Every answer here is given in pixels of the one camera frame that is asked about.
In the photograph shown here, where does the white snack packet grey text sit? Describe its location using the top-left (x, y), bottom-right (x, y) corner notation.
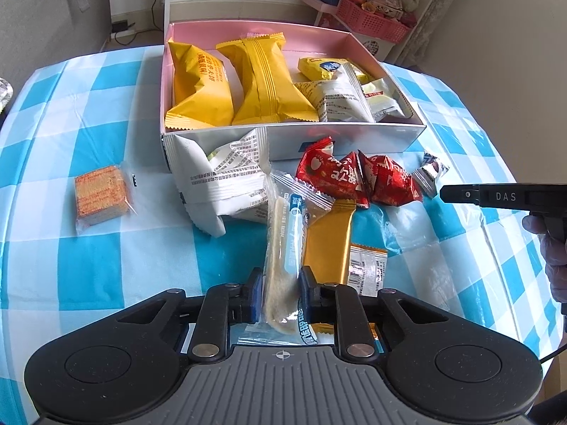
top-left (294, 63), bottom-right (373, 123)

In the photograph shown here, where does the white snack packet green print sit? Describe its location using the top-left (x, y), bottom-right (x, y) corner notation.
top-left (170, 127), bottom-right (273, 237)

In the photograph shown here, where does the yellow snack packet printed text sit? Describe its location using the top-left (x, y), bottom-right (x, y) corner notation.
top-left (165, 41), bottom-right (235, 130)

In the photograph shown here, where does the gold snack packet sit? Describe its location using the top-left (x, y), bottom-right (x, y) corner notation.
top-left (301, 199), bottom-right (357, 288)

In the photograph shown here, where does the silver box with pink lining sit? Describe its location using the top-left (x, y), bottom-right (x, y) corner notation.
top-left (158, 21), bottom-right (427, 162)

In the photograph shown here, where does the small silver foil packet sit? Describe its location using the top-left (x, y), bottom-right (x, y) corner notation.
top-left (414, 151), bottom-right (450, 198)

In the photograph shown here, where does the yellow snack packet ribbed seam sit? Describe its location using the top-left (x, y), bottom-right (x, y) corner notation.
top-left (215, 33), bottom-right (320, 125)

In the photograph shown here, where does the person's right hand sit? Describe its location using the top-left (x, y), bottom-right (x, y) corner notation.
top-left (523, 215), bottom-right (567, 304)

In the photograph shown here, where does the dark red snack packet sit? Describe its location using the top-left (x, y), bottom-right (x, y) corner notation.
top-left (358, 153), bottom-right (423, 206)

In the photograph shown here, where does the pink step shelf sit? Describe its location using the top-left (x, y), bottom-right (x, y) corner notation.
top-left (301, 0), bottom-right (346, 27)

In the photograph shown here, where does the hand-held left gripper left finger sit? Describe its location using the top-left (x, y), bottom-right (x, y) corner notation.
top-left (113, 268), bottom-right (266, 364)

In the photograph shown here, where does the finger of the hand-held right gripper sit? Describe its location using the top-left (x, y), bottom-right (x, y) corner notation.
top-left (440, 183), bottom-right (482, 205)

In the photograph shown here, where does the grey sofa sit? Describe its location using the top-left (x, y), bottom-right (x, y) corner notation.
top-left (0, 0), bottom-right (112, 72)

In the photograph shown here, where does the clear orange wafer packet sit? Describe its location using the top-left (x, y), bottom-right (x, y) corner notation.
top-left (74, 165), bottom-right (136, 236)

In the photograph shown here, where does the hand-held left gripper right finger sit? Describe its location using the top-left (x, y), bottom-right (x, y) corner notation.
top-left (300, 266), bottom-right (453, 364)

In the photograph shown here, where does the large pink plastic basket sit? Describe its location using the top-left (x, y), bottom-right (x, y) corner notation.
top-left (337, 0), bottom-right (410, 45)

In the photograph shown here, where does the white snack packet red label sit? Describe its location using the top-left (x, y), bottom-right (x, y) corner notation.
top-left (361, 77), bottom-right (412, 122)

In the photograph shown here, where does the blue checked tablecloth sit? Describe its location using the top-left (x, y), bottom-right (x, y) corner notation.
top-left (0, 44), bottom-right (567, 425)

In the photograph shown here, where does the red snack packet white print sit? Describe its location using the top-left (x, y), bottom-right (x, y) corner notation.
top-left (296, 137), bottom-right (370, 209)

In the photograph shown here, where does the small yellow packet blue label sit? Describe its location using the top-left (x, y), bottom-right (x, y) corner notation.
top-left (298, 57), bottom-right (350, 83)

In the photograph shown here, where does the clear bread packet blue label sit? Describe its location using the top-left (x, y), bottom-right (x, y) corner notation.
top-left (237, 170), bottom-right (334, 346)

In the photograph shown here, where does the printed storage box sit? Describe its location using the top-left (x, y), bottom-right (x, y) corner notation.
top-left (363, 33), bottom-right (395, 58)

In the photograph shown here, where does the black cable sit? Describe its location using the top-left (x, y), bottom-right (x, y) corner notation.
top-left (538, 301), bottom-right (567, 364)

